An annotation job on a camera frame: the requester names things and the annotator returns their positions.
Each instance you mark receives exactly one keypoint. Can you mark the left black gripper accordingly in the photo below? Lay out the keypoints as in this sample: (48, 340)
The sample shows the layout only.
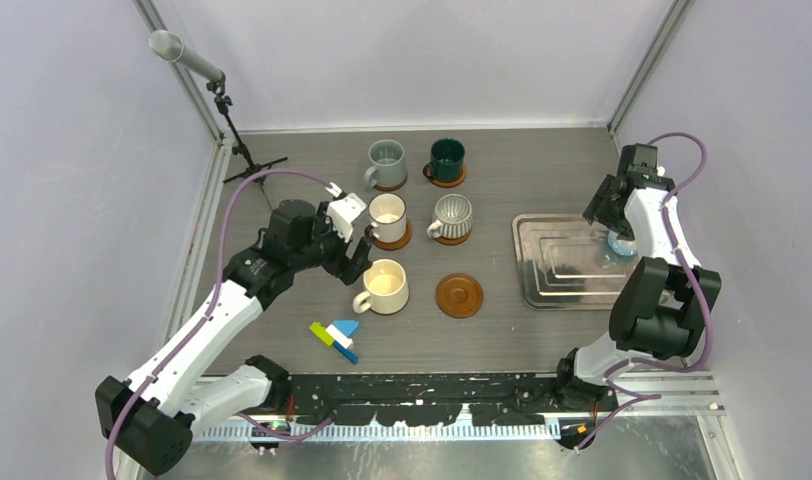
(345, 268)

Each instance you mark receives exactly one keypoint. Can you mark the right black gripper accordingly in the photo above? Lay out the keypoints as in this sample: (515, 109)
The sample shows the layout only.
(598, 209)

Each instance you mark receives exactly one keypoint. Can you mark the cream mug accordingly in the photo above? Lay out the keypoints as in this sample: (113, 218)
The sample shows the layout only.
(385, 289)

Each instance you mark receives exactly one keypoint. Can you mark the wooden coaster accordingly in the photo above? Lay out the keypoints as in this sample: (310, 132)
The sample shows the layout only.
(458, 181)
(459, 295)
(397, 245)
(391, 188)
(453, 241)

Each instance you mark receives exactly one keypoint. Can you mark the ribbed clear glass cup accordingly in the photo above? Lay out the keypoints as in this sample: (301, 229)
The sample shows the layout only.
(388, 221)

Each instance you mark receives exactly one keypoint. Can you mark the white mug blue outside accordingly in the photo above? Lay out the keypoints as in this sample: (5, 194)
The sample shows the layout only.
(621, 246)

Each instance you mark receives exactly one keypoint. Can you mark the ribbed grey cup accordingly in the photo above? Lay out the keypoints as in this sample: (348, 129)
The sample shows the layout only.
(452, 218)

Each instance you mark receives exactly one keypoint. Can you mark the metal tray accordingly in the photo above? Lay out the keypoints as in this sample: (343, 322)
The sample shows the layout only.
(564, 263)

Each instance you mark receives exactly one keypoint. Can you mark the dark teal mug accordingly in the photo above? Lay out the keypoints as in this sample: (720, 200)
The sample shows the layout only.
(446, 163)

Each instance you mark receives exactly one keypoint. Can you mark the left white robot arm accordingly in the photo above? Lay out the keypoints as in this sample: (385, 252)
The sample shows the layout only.
(153, 415)

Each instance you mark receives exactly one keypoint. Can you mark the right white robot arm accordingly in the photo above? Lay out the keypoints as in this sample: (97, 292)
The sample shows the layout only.
(664, 308)

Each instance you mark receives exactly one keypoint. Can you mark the coloured toy brick stack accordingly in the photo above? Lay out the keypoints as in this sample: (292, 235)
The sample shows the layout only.
(338, 335)

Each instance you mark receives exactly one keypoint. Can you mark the black microphone tripod stand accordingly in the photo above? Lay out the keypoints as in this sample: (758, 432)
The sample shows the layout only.
(223, 102)

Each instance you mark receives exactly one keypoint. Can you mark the grey microphone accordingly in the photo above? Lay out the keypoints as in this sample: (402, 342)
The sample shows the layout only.
(170, 48)

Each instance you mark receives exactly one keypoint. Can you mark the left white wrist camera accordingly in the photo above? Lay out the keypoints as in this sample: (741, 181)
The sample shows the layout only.
(343, 211)

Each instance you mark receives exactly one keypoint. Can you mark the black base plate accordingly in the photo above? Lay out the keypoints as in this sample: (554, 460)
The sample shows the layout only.
(490, 399)

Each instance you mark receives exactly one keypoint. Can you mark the aluminium frame rail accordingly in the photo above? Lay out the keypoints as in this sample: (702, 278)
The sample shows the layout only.
(666, 396)

